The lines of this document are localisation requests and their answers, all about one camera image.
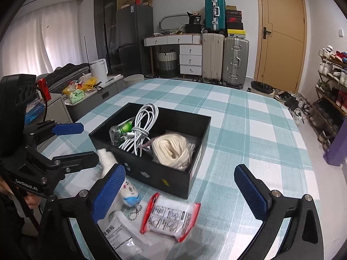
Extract round grey stool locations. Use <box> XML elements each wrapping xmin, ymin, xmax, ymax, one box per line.
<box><xmin>124</xmin><ymin>74</ymin><xmax>145</xmax><ymax>88</ymax></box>

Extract grey side cabinet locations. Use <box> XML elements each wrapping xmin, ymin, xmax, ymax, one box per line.
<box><xmin>46</xmin><ymin>75</ymin><xmax>125</xmax><ymax>123</ymax></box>

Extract flat white plastic packet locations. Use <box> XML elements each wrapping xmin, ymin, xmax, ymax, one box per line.
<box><xmin>97</xmin><ymin>211</ymin><xmax>174</xmax><ymax>259</ymax></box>

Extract person's left hand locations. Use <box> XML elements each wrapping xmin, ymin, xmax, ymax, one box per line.
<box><xmin>0</xmin><ymin>178</ymin><xmax>42</xmax><ymax>209</ymax></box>

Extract white cable bundle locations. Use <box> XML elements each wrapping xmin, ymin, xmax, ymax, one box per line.
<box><xmin>118</xmin><ymin>103</ymin><xmax>160</xmax><ymax>157</ymax></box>

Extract black storage box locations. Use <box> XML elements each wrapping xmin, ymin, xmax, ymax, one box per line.
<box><xmin>89</xmin><ymin>103</ymin><xmax>211</xmax><ymax>200</ymax></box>

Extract wooden door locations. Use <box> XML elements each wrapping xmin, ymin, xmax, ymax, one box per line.
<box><xmin>255</xmin><ymin>0</ymin><xmax>307</xmax><ymax>92</ymax></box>

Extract red bottle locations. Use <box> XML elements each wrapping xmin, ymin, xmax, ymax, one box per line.
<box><xmin>36</xmin><ymin>78</ymin><xmax>51</xmax><ymax>102</ymax></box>

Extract white air purifier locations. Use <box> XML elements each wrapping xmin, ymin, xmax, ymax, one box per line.
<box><xmin>89</xmin><ymin>59</ymin><xmax>108</xmax><ymax>83</ymax></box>

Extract green white small packet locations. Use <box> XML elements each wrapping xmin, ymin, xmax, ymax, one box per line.
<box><xmin>109</xmin><ymin>117</ymin><xmax>135</xmax><ymax>147</ymax></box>

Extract bagged cream rope coil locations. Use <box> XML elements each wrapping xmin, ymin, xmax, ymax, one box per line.
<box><xmin>145</xmin><ymin>131</ymin><xmax>197</xmax><ymax>172</ymax></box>

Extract black wardrobe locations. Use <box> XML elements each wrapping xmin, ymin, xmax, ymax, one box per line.
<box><xmin>93</xmin><ymin>0</ymin><xmax>134</xmax><ymax>75</ymax></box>

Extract white drawer desk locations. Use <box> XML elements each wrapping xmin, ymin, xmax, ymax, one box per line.
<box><xmin>144</xmin><ymin>34</ymin><xmax>202</xmax><ymax>79</ymax></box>

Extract silver suitcase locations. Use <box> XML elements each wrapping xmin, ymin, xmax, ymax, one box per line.
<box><xmin>222</xmin><ymin>37</ymin><xmax>249</xmax><ymax>89</ymax></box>

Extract stacked shoe boxes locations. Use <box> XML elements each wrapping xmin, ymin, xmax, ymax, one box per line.
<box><xmin>226</xmin><ymin>5</ymin><xmax>246</xmax><ymax>39</ymax></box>

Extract dark refrigerator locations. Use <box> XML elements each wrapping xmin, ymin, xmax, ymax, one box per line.
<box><xmin>116</xmin><ymin>4</ymin><xmax>154</xmax><ymax>77</ymax></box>

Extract teal plaid tablecloth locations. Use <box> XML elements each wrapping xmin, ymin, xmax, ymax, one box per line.
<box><xmin>44</xmin><ymin>79</ymin><xmax>319</xmax><ymax>259</ymax></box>

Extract woven laundry basket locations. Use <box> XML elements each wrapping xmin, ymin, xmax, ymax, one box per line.
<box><xmin>156</xmin><ymin>49</ymin><xmax>179</xmax><ymax>79</ymax></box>

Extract shoe rack with shoes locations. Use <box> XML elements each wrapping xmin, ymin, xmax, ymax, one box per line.
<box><xmin>308</xmin><ymin>45</ymin><xmax>346</xmax><ymax>151</ymax></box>

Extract white plush toy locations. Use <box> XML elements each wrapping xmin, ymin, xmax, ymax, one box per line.
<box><xmin>97</xmin><ymin>148</ymin><xmax>141</xmax><ymax>207</ymax></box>

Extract white curtain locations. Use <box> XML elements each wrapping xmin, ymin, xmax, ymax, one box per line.
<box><xmin>1</xmin><ymin>1</ymin><xmax>83</xmax><ymax>77</ymax></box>

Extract teal suitcase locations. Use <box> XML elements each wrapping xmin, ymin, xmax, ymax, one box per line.
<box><xmin>205</xmin><ymin>0</ymin><xmax>226</xmax><ymax>35</ymax></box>

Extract beige suitcase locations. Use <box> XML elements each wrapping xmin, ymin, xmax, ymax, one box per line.
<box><xmin>202</xmin><ymin>33</ymin><xmax>225</xmax><ymax>81</ymax></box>

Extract red-edged packet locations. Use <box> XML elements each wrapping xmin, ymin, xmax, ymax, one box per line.
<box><xmin>140</xmin><ymin>193</ymin><xmax>201</xmax><ymax>242</ymax></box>

